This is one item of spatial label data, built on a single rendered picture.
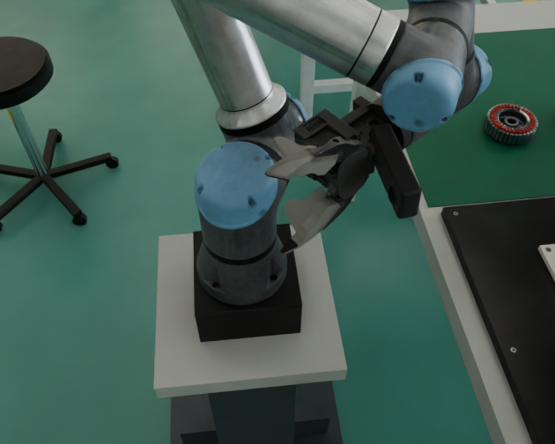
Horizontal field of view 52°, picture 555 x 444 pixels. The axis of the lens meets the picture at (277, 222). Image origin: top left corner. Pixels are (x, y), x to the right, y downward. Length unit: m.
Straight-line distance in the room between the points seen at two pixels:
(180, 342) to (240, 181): 0.35
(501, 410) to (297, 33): 0.68
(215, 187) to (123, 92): 2.02
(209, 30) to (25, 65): 1.29
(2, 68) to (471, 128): 1.43
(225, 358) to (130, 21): 2.51
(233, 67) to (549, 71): 1.03
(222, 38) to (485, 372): 0.67
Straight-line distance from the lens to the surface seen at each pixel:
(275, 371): 0.98
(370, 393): 1.80
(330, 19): 0.59
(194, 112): 2.60
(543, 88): 1.61
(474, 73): 0.78
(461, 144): 1.37
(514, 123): 1.44
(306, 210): 0.72
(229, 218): 0.79
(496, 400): 1.02
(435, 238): 1.17
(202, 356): 1.00
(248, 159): 0.81
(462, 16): 0.69
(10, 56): 2.10
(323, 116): 0.70
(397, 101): 0.59
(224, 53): 0.81
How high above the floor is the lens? 1.63
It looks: 50 degrees down
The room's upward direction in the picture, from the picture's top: straight up
